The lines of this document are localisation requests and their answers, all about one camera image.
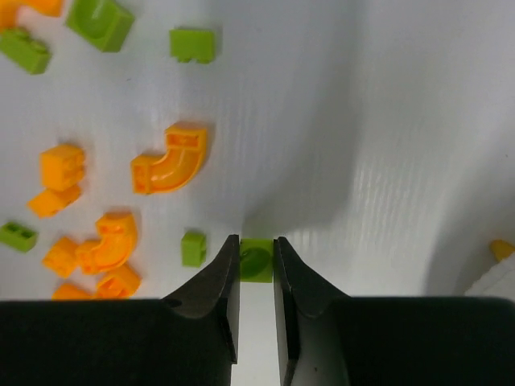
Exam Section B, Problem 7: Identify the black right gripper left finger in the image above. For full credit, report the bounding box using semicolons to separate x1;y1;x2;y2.
1;235;240;385

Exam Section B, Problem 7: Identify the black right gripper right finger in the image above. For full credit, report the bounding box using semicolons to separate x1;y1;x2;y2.
274;237;514;385

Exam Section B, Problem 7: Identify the light green lego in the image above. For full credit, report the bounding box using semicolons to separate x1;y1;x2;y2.
240;238;274;283

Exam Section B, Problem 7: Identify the yellow curved elbow lego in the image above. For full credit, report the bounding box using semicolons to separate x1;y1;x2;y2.
130;121;208;195

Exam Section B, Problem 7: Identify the yellow curved lego piece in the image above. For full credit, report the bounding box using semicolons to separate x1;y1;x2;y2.
76;211;138;275

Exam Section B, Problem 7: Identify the light green lego brick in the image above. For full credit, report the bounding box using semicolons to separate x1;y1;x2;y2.
65;0;135;52

